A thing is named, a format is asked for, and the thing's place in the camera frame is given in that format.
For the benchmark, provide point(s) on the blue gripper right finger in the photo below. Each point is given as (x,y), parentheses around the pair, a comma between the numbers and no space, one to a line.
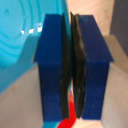
(95,66)

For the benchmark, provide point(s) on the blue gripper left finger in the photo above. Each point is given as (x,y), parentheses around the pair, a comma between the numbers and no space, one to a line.
(50,66)

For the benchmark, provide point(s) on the red plastic cup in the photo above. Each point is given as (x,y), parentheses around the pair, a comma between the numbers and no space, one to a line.
(70,113)

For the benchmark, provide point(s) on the blue plastic bowl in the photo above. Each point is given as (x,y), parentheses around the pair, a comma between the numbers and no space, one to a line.
(16,43)

